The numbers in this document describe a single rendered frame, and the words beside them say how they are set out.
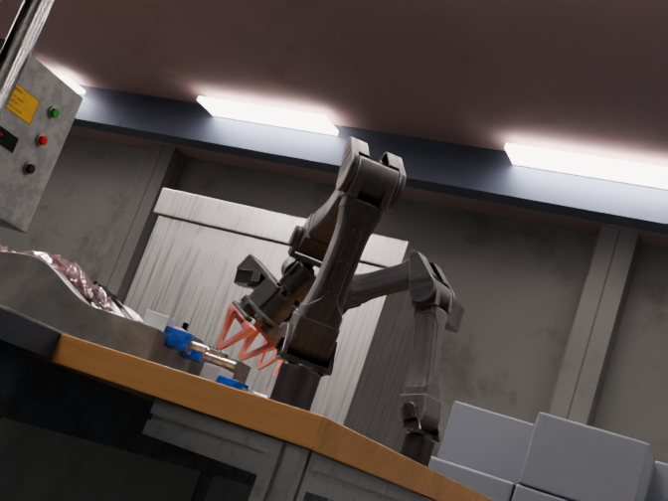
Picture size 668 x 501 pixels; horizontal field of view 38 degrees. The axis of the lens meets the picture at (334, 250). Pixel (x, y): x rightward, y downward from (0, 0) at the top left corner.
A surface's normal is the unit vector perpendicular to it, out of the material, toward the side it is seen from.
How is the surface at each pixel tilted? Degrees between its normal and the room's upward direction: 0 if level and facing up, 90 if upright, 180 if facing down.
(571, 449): 90
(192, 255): 90
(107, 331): 90
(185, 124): 90
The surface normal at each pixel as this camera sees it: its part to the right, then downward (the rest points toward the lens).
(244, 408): -0.37, -0.34
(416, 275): -0.58, -0.38
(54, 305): -0.05, -0.25
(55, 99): 0.89, 0.22
